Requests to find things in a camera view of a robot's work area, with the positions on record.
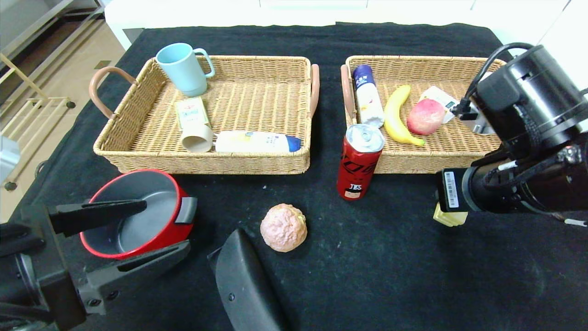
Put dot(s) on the light wooden rack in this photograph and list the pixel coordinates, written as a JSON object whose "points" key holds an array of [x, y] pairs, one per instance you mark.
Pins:
{"points": [[27, 106]]}

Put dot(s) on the white bottle dark blue cap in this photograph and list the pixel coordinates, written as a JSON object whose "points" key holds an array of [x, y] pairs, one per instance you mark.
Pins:
{"points": [[369, 101]]}

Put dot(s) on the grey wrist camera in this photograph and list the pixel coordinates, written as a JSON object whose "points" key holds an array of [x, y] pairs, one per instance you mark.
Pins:
{"points": [[482, 124], [8, 158]]}

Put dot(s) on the white bottle with yellow print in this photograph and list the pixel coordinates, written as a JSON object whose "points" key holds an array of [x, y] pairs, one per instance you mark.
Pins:
{"points": [[257, 142]]}

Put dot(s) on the wicker basket with mug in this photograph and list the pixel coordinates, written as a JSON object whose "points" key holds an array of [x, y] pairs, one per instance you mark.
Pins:
{"points": [[257, 101]]}

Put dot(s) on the red pot grey inside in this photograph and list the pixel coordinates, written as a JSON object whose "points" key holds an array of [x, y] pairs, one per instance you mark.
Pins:
{"points": [[161, 236]]}

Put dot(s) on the yellow banana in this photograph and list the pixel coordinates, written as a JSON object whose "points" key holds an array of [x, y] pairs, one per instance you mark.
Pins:
{"points": [[392, 119]]}

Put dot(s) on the grey metal shelf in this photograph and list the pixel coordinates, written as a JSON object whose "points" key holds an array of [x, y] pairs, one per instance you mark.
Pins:
{"points": [[46, 18]]}

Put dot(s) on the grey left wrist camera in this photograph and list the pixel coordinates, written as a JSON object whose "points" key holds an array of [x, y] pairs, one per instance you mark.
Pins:
{"points": [[8, 158]]}

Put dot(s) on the small green white box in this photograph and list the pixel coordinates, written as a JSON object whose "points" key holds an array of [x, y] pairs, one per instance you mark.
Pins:
{"points": [[191, 113]]}

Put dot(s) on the red soda can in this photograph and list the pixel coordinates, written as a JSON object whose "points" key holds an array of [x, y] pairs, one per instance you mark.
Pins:
{"points": [[356, 170]]}

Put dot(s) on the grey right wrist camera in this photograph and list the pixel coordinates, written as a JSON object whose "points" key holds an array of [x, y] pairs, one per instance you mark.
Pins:
{"points": [[482, 124]]}

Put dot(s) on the pink crumbly bun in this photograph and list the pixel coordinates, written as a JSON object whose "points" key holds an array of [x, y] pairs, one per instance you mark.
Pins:
{"points": [[284, 228]]}

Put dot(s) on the small yellow box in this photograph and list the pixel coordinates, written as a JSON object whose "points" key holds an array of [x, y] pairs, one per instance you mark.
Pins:
{"points": [[452, 219]]}

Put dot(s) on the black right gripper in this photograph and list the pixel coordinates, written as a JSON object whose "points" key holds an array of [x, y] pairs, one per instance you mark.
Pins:
{"points": [[450, 190]]}

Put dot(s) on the red peach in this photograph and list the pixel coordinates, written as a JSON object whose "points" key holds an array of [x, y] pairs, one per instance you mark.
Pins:
{"points": [[426, 117]]}

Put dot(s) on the black table cloth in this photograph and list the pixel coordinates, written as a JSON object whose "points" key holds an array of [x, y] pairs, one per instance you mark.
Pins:
{"points": [[321, 276]]}

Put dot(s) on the light blue mug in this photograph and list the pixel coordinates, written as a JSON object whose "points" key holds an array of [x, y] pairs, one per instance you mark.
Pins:
{"points": [[183, 72]]}

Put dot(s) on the white juice carton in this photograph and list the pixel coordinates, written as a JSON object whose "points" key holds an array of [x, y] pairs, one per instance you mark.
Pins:
{"points": [[436, 94]]}

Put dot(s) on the wicker basket with banana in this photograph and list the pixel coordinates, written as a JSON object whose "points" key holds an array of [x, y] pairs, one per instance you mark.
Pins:
{"points": [[413, 156]]}

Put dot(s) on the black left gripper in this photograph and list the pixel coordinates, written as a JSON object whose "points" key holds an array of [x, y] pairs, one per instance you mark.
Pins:
{"points": [[54, 257]]}

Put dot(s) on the beige paper cup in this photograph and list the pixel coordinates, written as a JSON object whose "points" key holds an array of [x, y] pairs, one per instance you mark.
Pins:
{"points": [[197, 139]]}

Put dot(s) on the white background table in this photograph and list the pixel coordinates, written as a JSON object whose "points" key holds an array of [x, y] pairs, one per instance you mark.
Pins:
{"points": [[229, 14]]}

